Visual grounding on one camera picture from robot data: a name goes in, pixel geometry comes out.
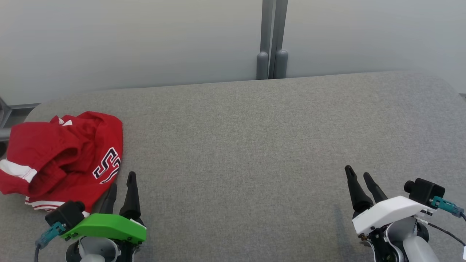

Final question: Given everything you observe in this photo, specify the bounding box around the teal right camera connector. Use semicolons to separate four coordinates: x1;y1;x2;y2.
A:
431;196;465;218

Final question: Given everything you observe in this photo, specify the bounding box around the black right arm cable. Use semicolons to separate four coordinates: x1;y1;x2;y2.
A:
426;213;466;248

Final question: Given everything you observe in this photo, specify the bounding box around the grey metal wheeled frame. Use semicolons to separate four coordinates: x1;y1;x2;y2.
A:
0;96;40;142

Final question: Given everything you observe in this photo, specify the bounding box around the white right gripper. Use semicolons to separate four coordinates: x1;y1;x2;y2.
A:
345;166;434;235

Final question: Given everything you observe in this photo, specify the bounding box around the red white jersey shirt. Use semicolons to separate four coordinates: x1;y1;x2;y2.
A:
22;111;123;213

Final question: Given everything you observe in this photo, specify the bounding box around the teal left camera connector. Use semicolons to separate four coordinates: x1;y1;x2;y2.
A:
35;222;66;250

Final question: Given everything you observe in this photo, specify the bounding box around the grey metal partition post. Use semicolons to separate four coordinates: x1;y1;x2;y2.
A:
256;0;289;80

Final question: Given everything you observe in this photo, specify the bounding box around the teal camera connector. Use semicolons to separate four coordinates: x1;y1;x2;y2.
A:
35;222;66;250
431;196;465;218

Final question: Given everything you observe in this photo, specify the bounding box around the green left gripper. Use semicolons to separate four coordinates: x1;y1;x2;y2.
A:
61;172;147;262

